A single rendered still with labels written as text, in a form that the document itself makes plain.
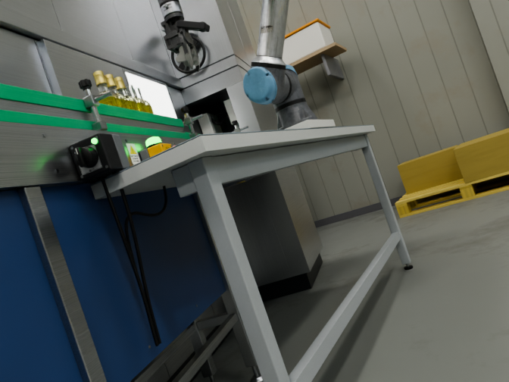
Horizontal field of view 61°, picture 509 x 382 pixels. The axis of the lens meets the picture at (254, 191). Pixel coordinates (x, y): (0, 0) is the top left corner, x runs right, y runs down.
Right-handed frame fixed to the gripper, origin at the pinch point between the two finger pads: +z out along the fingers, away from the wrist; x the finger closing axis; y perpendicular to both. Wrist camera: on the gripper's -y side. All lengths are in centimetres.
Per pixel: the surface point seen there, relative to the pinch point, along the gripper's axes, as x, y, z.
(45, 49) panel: 30, 38, -15
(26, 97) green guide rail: 78, 10, 19
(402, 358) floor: 18, -39, 112
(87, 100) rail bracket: 59, 9, 18
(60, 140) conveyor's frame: 74, 8, 29
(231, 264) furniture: 68, -17, 64
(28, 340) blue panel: 95, 9, 63
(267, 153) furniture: 38, -24, 43
